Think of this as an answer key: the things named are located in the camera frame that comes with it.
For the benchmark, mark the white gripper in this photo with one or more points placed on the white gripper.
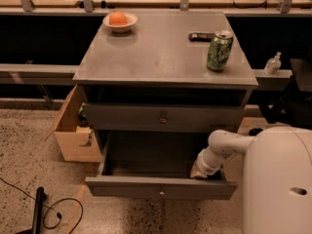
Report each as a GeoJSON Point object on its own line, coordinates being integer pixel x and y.
{"type": "Point", "coordinates": [205, 169]}

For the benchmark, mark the grey drawer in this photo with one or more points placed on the grey drawer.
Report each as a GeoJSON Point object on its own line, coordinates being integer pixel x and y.
{"type": "Point", "coordinates": [162, 118]}
{"type": "Point", "coordinates": [156, 165]}

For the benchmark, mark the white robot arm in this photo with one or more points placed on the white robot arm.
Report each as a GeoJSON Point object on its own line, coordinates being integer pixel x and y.
{"type": "Point", "coordinates": [277, 177]}

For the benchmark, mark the grey drawer cabinet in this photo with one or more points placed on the grey drawer cabinet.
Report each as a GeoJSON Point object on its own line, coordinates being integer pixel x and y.
{"type": "Point", "coordinates": [155, 63]}

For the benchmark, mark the grey top drawer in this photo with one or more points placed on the grey top drawer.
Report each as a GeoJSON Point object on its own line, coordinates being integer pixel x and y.
{"type": "Point", "coordinates": [162, 118]}

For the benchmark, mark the black office chair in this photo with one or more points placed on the black office chair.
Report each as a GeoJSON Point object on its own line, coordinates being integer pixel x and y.
{"type": "Point", "coordinates": [293, 106]}

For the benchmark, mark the cardboard box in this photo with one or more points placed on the cardboard box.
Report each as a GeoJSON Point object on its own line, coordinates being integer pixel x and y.
{"type": "Point", "coordinates": [77, 144]}

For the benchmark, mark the green soda can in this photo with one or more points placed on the green soda can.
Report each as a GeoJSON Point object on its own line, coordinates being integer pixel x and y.
{"type": "Point", "coordinates": [219, 50]}

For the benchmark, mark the clear sanitizer bottle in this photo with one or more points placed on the clear sanitizer bottle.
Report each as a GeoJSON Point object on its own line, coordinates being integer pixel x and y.
{"type": "Point", "coordinates": [273, 65]}

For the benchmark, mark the black remote control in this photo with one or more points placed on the black remote control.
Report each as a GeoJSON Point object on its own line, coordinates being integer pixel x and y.
{"type": "Point", "coordinates": [200, 36]}

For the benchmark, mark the black stand leg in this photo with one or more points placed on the black stand leg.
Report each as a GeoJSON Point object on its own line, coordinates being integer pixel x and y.
{"type": "Point", "coordinates": [37, 214]}

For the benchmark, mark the white bowl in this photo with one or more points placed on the white bowl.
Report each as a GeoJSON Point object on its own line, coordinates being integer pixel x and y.
{"type": "Point", "coordinates": [131, 18]}

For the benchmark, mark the orange fruit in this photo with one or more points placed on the orange fruit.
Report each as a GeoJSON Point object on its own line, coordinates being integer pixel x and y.
{"type": "Point", "coordinates": [117, 19]}

